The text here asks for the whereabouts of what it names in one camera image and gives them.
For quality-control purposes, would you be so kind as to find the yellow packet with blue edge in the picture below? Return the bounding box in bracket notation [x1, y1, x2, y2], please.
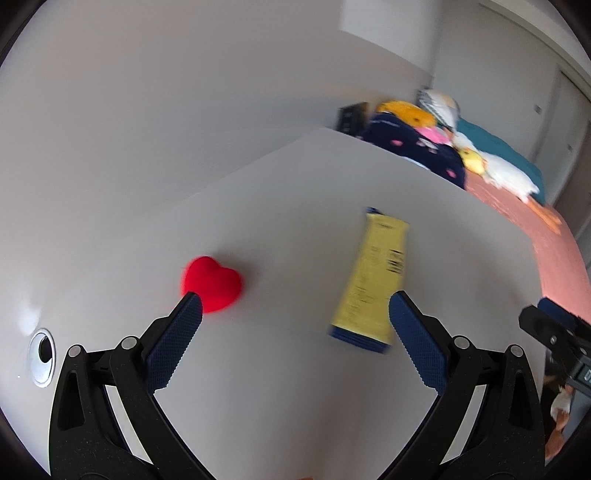
[328, 207, 411, 355]

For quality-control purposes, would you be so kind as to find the grey desk cable grommet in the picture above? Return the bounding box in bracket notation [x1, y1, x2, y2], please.
[28, 328, 57, 386]

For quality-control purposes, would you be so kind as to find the red heart plush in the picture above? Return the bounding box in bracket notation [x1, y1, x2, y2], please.
[181, 256, 244, 315]

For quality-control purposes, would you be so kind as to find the black box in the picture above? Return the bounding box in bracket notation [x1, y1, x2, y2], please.
[338, 102, 370, 137]

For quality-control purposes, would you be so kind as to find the yellow plush pillow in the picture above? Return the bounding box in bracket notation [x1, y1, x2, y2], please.
[375, 100, 437, 129]

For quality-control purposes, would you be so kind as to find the pink bed sheet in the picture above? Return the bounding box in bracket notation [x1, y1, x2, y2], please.
[464, 173, 589, 319]

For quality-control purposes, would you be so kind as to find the black and white checkered pillow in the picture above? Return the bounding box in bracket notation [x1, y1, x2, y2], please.
[418, 89, 461, 134]

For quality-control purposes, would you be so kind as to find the pink plush toy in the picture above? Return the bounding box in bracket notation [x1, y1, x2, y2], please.
[418, 126, 455, 147]

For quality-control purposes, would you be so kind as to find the teal blanket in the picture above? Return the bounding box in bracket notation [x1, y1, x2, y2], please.
[455, 117, 546, 206]

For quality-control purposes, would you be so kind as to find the white goose plush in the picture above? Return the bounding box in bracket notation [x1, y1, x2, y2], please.
[455, 131, 564, 232]

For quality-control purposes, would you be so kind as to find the navy blanket with pink hearts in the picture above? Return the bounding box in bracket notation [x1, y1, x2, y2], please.
[358, 111, 467, 190]

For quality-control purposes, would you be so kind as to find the small yellow duck plush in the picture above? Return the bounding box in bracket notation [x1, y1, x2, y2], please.
[459, 147, 488, 175]

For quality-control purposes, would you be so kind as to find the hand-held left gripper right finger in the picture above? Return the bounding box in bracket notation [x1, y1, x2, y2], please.
[369, 290, 546, 480]

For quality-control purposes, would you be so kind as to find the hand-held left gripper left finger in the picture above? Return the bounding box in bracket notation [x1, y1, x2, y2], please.
[48, 292, 218, 480]

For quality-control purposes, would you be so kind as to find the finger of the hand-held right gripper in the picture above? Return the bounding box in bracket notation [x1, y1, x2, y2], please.
[518, 296, 591, 365]

